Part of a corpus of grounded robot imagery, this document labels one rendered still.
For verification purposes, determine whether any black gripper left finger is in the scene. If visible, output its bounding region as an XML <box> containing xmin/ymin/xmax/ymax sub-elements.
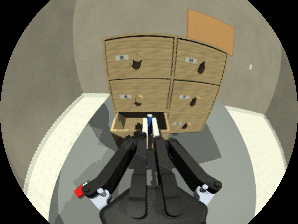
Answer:
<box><xmin>81</xmin><ymin>118</ymin><xmax>148</xmax><ymax>219</ymax></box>

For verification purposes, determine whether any small wooden chest of drawers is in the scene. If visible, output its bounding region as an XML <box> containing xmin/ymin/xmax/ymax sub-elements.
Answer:
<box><xmin>102</xmin><ymin>33</ymin><xmax>229</xmax><ymax>131</ymax></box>

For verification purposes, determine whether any wooden drawer front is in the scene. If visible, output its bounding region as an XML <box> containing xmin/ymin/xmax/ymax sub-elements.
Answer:
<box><xmin>174</xmin><ymin>39</ymin><xmax>227</xmax><ymax>83</ymax></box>
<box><xmin>167</xmin><ymin>112</ymin><xmax>209</xmax><ymax>133</ymax></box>
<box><xmin>169</xmin><ymin>79</ymin><xmax>219</xmax><ymax>111</ymax></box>
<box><xmin>105</xmin><ymin>37</ymin><xmax>174</xmax><ymax>78</ymax></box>
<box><xmin>110</xmin><ymin>78</ymin><xmax>170</xmax><ymax>111</ymax></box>
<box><xmin>110</xmin><ymin>112</ymin><xmax>170</xmax><ymax>150</ymax></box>

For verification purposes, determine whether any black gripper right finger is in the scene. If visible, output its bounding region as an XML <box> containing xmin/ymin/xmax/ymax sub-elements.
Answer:
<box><xmin>152</xmin><ymin>118</ymin><xmax>222</xmax><ymax>217</ymax></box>

